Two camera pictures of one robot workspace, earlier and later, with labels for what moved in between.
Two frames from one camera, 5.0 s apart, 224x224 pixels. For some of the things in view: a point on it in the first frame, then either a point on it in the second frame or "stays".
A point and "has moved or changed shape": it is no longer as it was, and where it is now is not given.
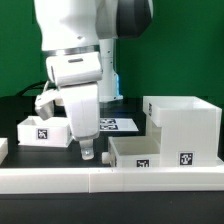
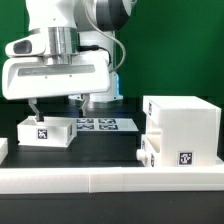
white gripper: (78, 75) -> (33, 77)
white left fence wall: (3, 149) stays
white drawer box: (33, 131) stays
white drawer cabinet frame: (188, 129) stays
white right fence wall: (219, 161) stays
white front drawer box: (133, 152) has moved or changed shape
